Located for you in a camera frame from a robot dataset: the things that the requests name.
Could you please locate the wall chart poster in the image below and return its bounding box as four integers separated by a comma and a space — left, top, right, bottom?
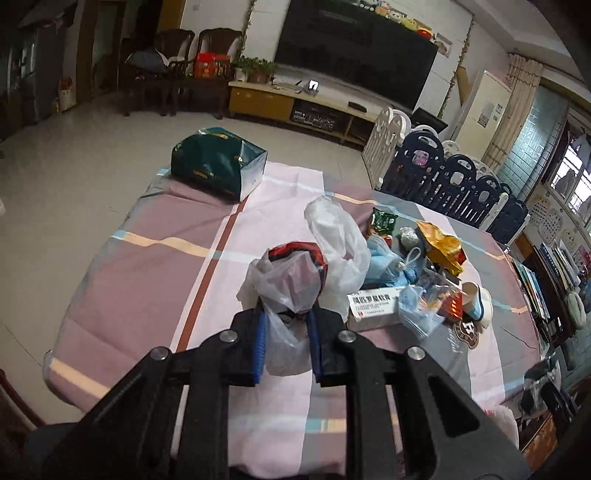
526, 194, 591, 259

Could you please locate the yellow wooden television cabinet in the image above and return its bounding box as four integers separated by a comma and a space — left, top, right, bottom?
228, 65, 384, 148

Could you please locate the white medicine box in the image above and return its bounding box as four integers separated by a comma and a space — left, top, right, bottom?
346, 287, 407, 332

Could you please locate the dark green gift box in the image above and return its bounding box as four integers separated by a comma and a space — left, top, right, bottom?
171, 127, 269, 202

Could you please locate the black flat board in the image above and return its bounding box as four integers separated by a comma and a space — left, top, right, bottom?
410, 107, 450, 136

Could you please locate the dark wooden armchair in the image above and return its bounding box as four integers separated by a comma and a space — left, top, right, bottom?
121, 28, 195, 116
172, 28, 243, 118

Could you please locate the small white bag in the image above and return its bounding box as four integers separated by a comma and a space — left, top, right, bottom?
56, 78, 77, 112

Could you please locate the small red packet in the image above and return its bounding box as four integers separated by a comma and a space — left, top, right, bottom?
427, 281, 464, 322

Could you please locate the white playpen fence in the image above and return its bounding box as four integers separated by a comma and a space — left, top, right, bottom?
361, 107, 411, 190

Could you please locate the pink grey striped tablecloth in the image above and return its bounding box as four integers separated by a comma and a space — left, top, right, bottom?
42, 162, 543, 476

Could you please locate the white paper cup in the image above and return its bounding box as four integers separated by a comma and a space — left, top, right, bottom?
461, 281, 494, 330

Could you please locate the grey refrigerator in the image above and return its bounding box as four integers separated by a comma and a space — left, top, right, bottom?
0, 23, 65, 139

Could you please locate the clear crumpled plastic bag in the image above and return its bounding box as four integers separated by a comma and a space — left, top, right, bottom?
304, 195, 371, 319

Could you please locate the large black television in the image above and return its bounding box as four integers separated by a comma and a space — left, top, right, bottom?
274, 0, 439, 112

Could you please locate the clear blue zip bag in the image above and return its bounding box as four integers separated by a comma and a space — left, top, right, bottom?
397, 284, 451, 340

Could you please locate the red and yellow snack packet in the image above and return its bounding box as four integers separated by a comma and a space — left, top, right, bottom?
416, 220, 466, 277

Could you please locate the translucent white plastic bag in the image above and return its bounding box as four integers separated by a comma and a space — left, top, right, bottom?
237, 247, 329, 377

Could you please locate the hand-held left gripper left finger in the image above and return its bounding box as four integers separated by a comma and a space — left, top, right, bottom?
44, 307, 267, 480

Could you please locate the dark bag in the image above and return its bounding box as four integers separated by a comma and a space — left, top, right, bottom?
126, 48, 171, 75

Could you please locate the beige curtain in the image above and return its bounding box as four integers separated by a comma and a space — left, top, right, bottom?
482, 53, 544, 171

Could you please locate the ivy garland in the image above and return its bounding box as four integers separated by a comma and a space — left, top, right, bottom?
242, 0, 258, 58
438, 18, 476, 118

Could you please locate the green snack packet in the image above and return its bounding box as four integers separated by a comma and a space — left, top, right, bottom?
368, 207, 399, 238

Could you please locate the white standing air conditioner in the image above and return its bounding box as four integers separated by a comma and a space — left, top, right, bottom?
455, 70, 512, 160

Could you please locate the red gift box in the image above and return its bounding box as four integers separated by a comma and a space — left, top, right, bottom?
194, 53, 230, 78

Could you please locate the green potted plant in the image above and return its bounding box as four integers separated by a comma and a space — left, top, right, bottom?
233, 55, 278, 84

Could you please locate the row of plush toys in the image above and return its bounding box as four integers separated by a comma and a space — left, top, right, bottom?
358, 0, 435, 38

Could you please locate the blue textured cloth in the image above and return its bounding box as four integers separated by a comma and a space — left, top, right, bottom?
365, 236, 428, 289

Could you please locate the navy playpen fence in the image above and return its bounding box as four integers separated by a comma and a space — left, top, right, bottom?
379, 130, 529, 245

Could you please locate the red black wrapper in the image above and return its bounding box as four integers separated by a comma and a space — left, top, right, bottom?
267, 241, 329, 296

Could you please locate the window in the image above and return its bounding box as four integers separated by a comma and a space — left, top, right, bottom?
540, 106, 591, 217

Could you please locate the row of books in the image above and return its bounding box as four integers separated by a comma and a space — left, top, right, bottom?
510, 244, 580, 342

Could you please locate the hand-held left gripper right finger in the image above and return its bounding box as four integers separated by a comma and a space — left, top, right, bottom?
307, 308, 532, 480

